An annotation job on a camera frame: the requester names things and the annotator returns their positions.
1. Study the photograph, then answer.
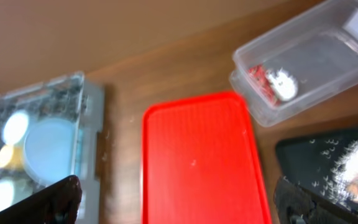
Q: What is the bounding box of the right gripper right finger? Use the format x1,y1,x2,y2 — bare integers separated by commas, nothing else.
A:
273,177,358,224

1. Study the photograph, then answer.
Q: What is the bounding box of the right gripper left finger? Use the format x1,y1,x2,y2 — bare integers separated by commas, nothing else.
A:
0,175,82,224

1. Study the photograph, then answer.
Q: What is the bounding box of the light blue plate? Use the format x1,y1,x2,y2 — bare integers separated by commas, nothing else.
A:
23,118,76,186

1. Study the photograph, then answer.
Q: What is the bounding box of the yellow plastic cup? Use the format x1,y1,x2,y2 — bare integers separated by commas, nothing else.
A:
0,145,24,170

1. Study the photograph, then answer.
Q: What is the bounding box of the white napkin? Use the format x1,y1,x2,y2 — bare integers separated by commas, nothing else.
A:
265,68,298,101

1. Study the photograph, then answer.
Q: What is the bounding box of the red snack wrapper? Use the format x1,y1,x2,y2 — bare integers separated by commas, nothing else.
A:
248,65,280,106

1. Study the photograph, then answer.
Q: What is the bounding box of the grey plastic dishwasher rack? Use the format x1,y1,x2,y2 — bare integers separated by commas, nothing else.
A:
0,72,104,223

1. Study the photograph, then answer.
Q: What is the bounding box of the black plastic tray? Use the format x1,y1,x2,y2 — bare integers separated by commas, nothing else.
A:
274,123,358,224

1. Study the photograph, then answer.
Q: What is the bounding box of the red plastic tray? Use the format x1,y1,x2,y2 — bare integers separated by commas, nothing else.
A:
140,91,272,223

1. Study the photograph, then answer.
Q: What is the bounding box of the clear plastic bin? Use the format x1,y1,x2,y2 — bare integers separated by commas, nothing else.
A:
230,1,358,127

